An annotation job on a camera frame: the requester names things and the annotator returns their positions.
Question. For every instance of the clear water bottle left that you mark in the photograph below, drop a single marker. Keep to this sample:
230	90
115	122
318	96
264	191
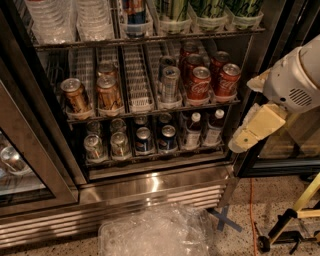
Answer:
53	20

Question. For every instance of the red coca-cola can front right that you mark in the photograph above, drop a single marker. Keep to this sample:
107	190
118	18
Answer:
228	78

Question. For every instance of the white cap bottle right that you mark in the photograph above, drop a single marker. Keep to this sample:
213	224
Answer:
213	128

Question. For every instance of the blue pepsi can rear right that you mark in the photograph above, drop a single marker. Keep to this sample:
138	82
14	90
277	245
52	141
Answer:
164	119

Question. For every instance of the blue tape cross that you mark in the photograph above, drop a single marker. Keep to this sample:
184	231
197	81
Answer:
223	219

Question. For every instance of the silver can front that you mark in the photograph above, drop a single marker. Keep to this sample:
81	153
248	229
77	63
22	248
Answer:
170	80

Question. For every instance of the gold can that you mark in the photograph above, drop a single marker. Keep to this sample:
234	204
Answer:
76	95
108	93
107	69

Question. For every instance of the empty white can track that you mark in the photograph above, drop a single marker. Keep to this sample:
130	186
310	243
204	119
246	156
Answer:
139	92

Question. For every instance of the blue pepsi can rear left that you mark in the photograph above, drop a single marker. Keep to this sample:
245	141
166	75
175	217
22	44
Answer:
141	121

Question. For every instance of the red blue can top shelf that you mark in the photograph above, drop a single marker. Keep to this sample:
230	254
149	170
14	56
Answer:
134	12

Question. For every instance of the left glass fridge door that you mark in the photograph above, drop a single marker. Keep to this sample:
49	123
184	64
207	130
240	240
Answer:
38	178

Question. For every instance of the white cap bottle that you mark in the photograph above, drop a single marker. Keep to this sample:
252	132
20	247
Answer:
192	131
213	128

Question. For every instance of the red coca-cola can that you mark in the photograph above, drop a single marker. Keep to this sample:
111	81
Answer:
228	78
187	49
198	83
190	62
217	61

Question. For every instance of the silver can rear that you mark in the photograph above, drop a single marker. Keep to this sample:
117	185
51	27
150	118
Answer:
165	61

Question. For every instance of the red coca-cola can rear left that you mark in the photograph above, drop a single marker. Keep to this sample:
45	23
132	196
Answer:
187	49

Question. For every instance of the red coca-cola can front left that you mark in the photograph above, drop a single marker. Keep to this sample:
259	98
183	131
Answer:
198	83

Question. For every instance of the silver can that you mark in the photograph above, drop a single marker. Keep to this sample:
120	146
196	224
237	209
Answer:
170	80
165	61

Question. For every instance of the white cap bottle left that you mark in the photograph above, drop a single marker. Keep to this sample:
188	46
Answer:
192	131

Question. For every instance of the blue pepsi can front right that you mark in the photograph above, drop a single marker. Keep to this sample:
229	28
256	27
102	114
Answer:
167	139

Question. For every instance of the gold can far left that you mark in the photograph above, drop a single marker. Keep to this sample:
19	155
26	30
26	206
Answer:
76	95

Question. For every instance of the steel fridge base grille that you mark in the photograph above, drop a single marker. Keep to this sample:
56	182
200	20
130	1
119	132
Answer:
209	186

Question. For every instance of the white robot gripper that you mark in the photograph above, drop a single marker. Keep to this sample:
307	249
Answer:
289	81

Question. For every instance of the blue pepsi can front left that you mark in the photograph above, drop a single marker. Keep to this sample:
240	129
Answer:
143	140

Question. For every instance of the red coca-cola can rear right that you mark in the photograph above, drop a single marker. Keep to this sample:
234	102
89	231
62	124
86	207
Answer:
217	61

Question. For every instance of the can behind left door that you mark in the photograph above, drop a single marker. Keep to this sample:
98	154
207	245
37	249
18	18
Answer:
11	158

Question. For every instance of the green can top left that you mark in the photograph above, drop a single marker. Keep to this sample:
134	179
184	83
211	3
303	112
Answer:
172	14

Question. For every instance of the red coca-cola can middle left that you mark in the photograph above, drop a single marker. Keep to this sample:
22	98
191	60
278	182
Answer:
190	62

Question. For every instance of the green can top middle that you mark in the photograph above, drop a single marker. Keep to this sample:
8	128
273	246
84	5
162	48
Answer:
210	14

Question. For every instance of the yellow black cart frame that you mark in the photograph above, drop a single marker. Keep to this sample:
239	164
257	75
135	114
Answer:
279	235

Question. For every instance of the clear water bottle right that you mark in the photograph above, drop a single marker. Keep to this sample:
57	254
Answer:
94	21

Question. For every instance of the blue pepsi can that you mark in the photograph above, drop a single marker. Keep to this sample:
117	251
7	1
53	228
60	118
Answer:
143	140
164	119
141	121
167	139

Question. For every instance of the green can top right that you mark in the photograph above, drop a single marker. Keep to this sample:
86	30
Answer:
245	13

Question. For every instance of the clear water bottle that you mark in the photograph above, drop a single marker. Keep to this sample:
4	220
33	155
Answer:
53	20
94	21

